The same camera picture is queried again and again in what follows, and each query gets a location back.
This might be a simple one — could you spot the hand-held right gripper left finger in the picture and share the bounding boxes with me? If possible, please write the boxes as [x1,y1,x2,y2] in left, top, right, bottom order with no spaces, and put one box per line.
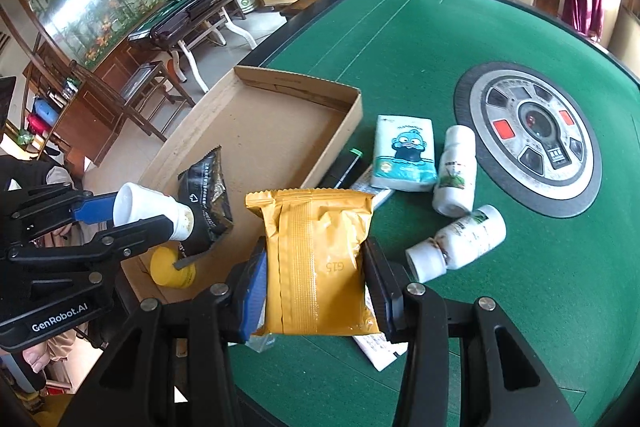
[57,234,268,427]

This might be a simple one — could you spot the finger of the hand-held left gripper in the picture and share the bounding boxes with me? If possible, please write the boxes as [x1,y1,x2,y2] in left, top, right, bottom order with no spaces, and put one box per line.
[4,214,173,304]
[9,183,123,239]

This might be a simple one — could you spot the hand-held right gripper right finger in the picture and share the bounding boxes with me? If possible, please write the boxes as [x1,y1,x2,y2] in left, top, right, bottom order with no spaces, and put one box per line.
[361,238,581,427]

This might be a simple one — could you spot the white bottle with yellowed label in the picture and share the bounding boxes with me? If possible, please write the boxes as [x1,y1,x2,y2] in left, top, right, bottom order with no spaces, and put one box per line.
[112,182,195,242]

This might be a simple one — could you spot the yellow round jar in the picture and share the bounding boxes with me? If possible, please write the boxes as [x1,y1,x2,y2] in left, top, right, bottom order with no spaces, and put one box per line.
[150,246,197,290]

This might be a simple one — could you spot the yellow snack packet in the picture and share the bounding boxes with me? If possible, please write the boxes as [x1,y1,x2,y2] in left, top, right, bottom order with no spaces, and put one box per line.
[244,188,381,338]

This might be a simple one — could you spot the white printed sachet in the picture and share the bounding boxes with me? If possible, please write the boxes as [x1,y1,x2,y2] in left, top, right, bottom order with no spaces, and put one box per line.
[350,167,393,208]

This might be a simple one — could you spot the white bottle with green label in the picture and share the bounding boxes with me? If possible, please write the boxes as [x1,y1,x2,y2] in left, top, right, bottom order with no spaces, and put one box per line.
[432,125,477,217]
[405,204,507,284]

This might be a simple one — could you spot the tissue pack with cartoon print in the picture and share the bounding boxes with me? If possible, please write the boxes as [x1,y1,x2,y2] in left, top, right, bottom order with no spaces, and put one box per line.
[370,114,440,192]

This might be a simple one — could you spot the shallow cardboard box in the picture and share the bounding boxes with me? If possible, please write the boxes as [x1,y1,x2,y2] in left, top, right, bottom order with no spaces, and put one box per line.
[115,64,363,308]

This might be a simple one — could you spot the white paper leaflet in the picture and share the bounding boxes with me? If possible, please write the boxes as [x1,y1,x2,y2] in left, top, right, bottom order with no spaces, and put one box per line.
[352,287,396,370]

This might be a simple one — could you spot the black snack packet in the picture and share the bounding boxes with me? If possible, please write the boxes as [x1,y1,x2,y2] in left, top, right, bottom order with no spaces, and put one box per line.
[176,146,236,258]

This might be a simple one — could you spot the wooden stool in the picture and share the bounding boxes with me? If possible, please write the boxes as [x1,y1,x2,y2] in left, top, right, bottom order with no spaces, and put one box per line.
[117,61,197,142]

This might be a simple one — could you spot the dark mahjong table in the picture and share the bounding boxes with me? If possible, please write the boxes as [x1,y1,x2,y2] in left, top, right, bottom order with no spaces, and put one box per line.
[127,0,261,92]

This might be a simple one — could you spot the round mahjong table control panel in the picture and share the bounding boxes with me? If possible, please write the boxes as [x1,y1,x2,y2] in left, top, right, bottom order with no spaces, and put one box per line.
[453,62,603,219]

